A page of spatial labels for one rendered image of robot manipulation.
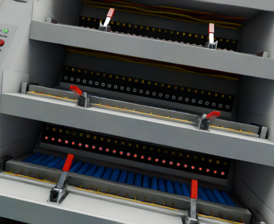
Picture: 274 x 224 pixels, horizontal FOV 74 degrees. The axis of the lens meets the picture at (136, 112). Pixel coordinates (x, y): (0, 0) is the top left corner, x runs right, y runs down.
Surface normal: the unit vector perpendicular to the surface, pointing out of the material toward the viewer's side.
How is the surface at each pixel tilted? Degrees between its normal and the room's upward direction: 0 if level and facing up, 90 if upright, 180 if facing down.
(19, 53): 90
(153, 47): 112
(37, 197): 22
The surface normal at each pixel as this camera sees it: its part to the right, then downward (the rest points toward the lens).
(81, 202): 0.18, -0.98
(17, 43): -0.01, -0.26
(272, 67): -0.08, 0.11
